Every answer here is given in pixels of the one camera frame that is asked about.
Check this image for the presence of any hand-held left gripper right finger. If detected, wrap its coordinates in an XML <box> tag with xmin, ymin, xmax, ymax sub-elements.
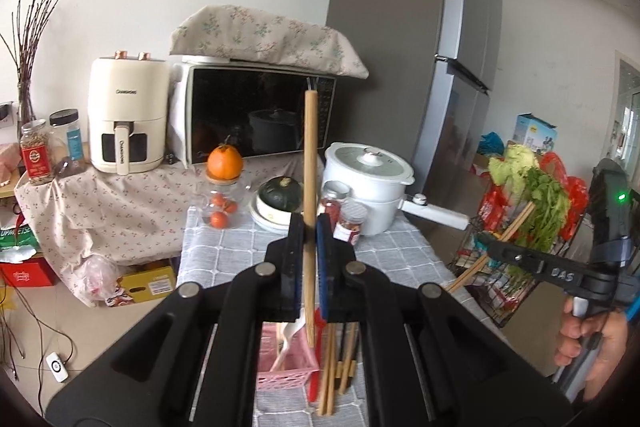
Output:
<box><xmin>315</xmin><ymin>213</ymin><xmax>577</xmax><ymax>427</ymax></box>

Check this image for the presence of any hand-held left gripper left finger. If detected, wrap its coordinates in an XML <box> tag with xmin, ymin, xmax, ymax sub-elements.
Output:
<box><xmin>45</xmin><ymin>212</ymin><xmax>306</xmax><ymax>427</ymax></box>

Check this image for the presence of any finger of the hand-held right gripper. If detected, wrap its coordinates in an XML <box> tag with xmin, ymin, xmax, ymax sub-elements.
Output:
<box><xmin>486</xmin><ymin>238</ymin><xmax>598</xmax><ymax>294</ymax></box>

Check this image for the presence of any person's right hand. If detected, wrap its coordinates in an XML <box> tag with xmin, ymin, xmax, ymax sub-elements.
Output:
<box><xmin>554</xmin><ymin>299</ymin><xmax>632</xmax><ymax>403</ymax></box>

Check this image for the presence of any white bowl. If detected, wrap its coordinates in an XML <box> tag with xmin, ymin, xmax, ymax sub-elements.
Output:
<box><xmin>249</xmin><ymin>192</ymin><xmax>306</xmax><ymax>236</ymax></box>

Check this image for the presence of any labelled red spice jar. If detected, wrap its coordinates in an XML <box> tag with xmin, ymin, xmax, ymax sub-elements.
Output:
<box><xmin>333</xmin><ymin>202</ymin><xmax>366</xmax><ymax>247</ymax></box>

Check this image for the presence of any cilantro bunch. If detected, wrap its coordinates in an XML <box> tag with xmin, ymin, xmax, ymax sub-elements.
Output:
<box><xmin>509</xmin><ymin>167</ymin><xmax>572</xmax><ymax>254</ymax></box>

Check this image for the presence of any plain red spice jar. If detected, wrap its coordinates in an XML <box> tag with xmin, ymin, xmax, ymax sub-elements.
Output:
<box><xmin>319</xmin><ymin>181</ymin><xmax>351</xmax><ymax>224</ymax></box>

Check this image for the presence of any dark green pumpkin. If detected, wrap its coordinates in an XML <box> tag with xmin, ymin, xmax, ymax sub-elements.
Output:
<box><xmin>257</xmin><ymin>177</ymin><xmax>304</xmax><ymax>213</ymax></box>

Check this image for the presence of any red snack packet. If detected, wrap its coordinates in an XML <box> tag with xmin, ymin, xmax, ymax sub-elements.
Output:
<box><xmin>476</xmin><ymin>186</ymin><xmax>507</xmax><ymax>234</ymax></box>

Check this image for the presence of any red plastic bag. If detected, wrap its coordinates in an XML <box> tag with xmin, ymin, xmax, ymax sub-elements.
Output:
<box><xmin>537</xmin><ymin>151</ymin><xmax>590</xmax><ymax>214</ymax></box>

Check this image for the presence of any grey checked tablecloth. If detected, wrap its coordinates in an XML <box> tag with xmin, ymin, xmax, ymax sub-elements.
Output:
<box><xmin>177</xmin><ymin>206</ymin><xmax>482</xmax><ymax>427</ymax></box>

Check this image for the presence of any white spoon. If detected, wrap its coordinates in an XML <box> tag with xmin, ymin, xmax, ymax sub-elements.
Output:
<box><xmin>272</xmin><ymin>314</ymin><xmax>307</xmax><ymax>371</ymax></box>

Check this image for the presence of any dark wooden chopstick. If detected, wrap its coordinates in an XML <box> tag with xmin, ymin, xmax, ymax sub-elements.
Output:
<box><xmin>335</xmin><ymin>323</ymin><xmax>348</xmax><ymax>379</ymax></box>
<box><xmin>343</xmin><ymin>323</ymin><xmax>359</xmax><ymax>396</ymax></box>

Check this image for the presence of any glass jar with wooden lid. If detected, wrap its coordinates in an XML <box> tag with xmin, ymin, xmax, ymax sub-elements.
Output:
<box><xmin>197</xmin><ymin>176</ymin><xmax>247</xmax><ymax>231</ymax></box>

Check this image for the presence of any white electric cooking pot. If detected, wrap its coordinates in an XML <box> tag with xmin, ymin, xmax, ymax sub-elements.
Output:
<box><xmin>322</xmin><ymin>142</ymin><xmax>471</xmax><ymax>238</ymax></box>

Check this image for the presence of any green lettuce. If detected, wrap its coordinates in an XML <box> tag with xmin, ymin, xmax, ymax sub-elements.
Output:
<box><xmin>487</xmin><ymin>144</ymin><xmax>542</xmax><ymax>188</ymax></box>

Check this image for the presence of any pink plastic basket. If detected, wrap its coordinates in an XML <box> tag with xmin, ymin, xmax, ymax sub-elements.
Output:
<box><xmin>256</xmin><ymin>324</ymin><xmax>321</xmax><ymax>391</ymax></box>

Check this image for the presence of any orange fruit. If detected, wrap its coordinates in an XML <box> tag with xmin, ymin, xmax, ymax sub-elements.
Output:
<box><xmin>207</xmin><ymin>141</ymin><xmax>244</xmax><ymax>180</ymax></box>

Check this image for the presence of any blue plastic bag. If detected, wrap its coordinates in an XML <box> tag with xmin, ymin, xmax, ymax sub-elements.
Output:
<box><xmin>477</xmin><ymin>132</ymin><xmax>506</xmax><ymax>157</ymax></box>

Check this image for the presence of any blue printed box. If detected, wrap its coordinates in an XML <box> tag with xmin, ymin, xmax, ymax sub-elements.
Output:
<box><xmin>512</xmin><ymin>113</ymin><xmax>559</xmax><ymax>156</ymax></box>

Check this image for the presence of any yellow cardboard box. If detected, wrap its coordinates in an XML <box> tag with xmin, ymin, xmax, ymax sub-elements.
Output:
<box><xmin>117</xmin><ymin>264</ymin><xmax>179</xmax><ymax>306</ymax></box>

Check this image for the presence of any white microwave oven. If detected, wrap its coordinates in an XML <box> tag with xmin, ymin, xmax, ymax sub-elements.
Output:
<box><xmin>169</xmin><ymin>56</ymin><xmax>337</xmax><ymax>170</ymax></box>

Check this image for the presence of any floral tablecloth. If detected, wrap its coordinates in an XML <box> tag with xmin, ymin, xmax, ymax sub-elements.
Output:
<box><xmin>14</xmin><ymin>154</ymin><xmax>327</xmax><ymax>309</ymax></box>

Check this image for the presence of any clear plastic bag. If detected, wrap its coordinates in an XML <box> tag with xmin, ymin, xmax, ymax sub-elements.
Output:
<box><xmin>80</xmin><ymin>254</ymin><xmax>132</xmax><ymax>309</ymax></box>

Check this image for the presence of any grey refrigerator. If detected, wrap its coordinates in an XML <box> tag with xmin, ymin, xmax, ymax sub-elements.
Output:
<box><xmin>326</xmin><ymin>0</ymin><xmax>504</xmax><ymax>219</ymax></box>

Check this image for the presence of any floral microwave cover cloth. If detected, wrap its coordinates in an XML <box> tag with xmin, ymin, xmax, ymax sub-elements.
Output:
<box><xmin>169</xmin><ymin>5</ymin><xmax>370</xmax><ymax>80</ymax></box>

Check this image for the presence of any cream air fryer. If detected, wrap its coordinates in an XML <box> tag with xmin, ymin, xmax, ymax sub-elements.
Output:
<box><xmin>89</xmin><ymin>51</ymin><xmax>171</xmax><ymax>176</ymax></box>

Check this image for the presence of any blue label jar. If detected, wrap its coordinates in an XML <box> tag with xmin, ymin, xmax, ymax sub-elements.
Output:
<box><xmin>49</xmin><ymin>108</ymin><xmax>87</xmax><ymax>178</ymax></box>

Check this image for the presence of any red cardboard box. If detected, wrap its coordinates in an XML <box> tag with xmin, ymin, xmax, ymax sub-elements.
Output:
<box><xmin>0</xmin><ymin>256</ymin><xmax>59</xmax><ymax>289</ymax></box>

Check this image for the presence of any red label nut jar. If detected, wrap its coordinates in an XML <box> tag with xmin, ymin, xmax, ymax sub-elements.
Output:
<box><xmin>20</xmin><ymin>119</ymin><xmax>55</xmax><ymax>186</ymax></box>

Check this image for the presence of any green printed bag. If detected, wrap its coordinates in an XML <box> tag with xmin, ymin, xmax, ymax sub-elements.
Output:
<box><xmin>0</xmin><ymin>221</ymin><xmax>41</xmax><ymax>259</ymax></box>

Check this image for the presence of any pink cloth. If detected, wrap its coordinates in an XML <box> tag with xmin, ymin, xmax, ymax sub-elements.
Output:
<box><xmin>0</xmin><ymin>142</ymin><xmax>27</xmax><ymax>188</ymax></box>

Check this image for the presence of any bare twig bunch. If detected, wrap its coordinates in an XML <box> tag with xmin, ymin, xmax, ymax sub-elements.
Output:
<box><xmin>0</xmin><ymin>0</ymin><xmax>74</xmax><ymax>124</ymax></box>

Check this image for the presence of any black wire rack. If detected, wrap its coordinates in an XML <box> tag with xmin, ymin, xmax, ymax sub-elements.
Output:
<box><xmin>446</xmin><ymin>197</ymin><xmax>597</xmax><ymax>329</ymax></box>

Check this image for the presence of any black cable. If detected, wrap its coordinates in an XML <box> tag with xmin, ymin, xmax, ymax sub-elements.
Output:
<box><xmin>0</xmin><ymin>284</ymin><xmax>77</xmax><ymax>383</ymax></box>

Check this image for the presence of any white floor switch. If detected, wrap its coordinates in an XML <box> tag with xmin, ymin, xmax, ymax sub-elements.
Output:
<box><xmin>45</xmin><ymin>351</ymin><xmax>70</xmax><ymax>384</ymax></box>

